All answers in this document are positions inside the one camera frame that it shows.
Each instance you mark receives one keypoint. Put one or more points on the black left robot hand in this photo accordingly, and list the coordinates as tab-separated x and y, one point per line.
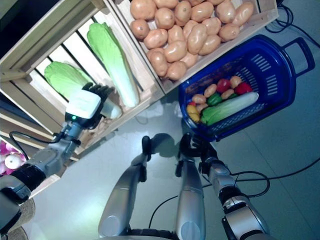
83	103

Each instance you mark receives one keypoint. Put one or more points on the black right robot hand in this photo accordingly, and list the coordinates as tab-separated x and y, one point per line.
206	153

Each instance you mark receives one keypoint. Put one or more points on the napa cabbage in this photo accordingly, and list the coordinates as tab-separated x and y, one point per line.
112	60
230	106
62	77

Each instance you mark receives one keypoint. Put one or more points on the blue plastic shopping basket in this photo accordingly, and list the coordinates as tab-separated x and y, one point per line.
275	62

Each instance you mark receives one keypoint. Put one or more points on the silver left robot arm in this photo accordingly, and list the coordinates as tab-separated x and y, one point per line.
50	157

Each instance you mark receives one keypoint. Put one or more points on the black right robot foot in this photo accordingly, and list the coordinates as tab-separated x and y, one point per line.
185	147

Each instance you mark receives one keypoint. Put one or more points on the black robot foot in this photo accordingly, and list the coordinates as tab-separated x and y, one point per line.
185	147
147	147

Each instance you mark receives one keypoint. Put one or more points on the yellow bell pepper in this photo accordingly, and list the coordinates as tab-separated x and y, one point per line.
193	113

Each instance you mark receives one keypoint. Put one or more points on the silver right robot leg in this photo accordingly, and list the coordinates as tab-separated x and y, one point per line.
190	200

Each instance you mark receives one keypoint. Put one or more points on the green bell pepper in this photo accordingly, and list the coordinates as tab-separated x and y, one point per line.
214	99

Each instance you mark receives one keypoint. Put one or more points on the brown potato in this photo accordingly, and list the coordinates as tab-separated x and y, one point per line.
227	94
236	81
210	90
157	62
142	10
242	14
155	38
177	70
199	98
197	38

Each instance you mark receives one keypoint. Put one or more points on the black left robot foot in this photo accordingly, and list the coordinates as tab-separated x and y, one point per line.
147	147

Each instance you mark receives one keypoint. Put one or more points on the red bell pepper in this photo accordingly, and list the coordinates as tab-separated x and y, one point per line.
243	88
223	85

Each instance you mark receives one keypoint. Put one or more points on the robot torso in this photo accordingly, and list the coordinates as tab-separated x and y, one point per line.
140	233

